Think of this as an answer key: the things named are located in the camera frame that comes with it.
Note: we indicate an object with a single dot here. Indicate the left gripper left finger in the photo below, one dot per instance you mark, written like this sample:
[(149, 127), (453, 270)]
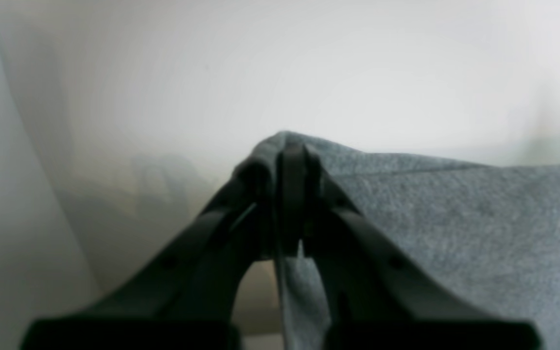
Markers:
[(183, 298)]

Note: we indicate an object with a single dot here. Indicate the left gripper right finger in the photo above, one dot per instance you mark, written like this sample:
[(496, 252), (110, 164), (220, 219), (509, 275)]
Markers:
[(377, 296)]

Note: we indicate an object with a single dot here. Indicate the grey T-shirt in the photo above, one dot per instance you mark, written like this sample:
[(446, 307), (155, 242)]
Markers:
[(490, 235)]

